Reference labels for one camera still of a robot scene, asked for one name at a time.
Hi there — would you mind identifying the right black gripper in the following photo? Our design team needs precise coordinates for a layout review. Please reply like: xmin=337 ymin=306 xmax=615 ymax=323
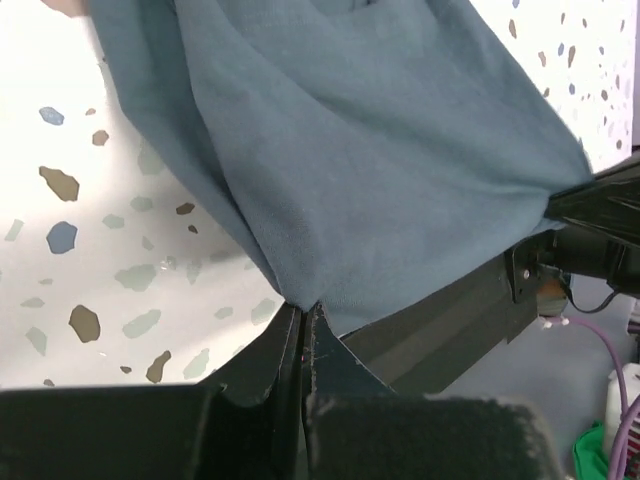
xmin=505 ymin=152 xmax=639 ymax=303

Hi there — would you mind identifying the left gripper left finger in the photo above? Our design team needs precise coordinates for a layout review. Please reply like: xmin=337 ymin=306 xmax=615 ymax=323
xmin=1 ymin=306 xmax=303 ymax=479

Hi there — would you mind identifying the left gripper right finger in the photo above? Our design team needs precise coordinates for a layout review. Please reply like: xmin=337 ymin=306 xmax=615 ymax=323
xmin=303 ymin=304 xmax=564 ymax=480

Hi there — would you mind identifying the slate blue t shirt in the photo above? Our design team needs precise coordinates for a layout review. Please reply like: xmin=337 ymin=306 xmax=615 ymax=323
xmin=89 ymin=1 xmax=591 ymax=334

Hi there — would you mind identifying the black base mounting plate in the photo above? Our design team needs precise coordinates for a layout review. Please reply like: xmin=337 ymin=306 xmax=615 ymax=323
xmin=343 ymin=253 xmax=543 ymax=394

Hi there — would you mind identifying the white bottle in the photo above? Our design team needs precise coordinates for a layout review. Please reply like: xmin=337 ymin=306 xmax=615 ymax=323
xmin=602 ymin=363 xmax=639 ymax=455

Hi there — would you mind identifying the green cloth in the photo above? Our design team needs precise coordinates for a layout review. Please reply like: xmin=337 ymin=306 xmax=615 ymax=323
xmin=572 ymin=422 xmax=609 ymax=480

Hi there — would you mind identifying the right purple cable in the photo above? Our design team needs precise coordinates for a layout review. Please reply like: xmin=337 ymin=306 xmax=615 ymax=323
xmin=539 ymin=317 xmax=640 ymax=480

